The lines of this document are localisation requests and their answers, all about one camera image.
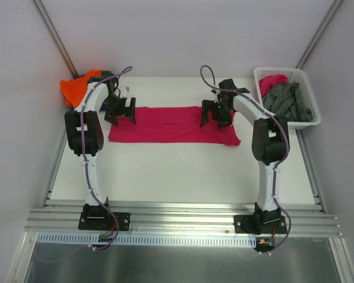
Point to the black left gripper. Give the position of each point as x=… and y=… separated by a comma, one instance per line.
x=120, y=108

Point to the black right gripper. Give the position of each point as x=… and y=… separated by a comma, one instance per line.
x=216, y=111

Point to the magenta t shirt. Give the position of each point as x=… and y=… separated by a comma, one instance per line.
x=171, y=125
x=268, y=82

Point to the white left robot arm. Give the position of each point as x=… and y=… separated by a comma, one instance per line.
x=85, y=136

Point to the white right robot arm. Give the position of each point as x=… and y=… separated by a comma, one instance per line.
x=270, y=140

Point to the grey t shirts in basket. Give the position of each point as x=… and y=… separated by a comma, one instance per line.
x=286, y=100

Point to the folded orange t shirt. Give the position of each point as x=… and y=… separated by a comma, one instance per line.
x=75, y=90

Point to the magenta t shirt in basket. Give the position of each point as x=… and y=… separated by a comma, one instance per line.
x=268, y=82

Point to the white plastic laundry basket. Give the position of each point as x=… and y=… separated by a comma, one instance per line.
x=295, y=76

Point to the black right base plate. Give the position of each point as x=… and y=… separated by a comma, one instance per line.
x=248, y=224

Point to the aluminium mounting rail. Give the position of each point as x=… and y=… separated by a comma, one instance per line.
x=184, y=218

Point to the left corner metal post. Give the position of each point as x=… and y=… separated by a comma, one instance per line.
x=50, y=27

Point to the corner metal post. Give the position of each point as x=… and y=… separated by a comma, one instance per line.
x=50, y=27
x=319, y=33

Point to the white slotted cable duct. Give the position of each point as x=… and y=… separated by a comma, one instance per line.
x=145, y=240

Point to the right corner metal post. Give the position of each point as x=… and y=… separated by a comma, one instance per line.
x=319, y=33

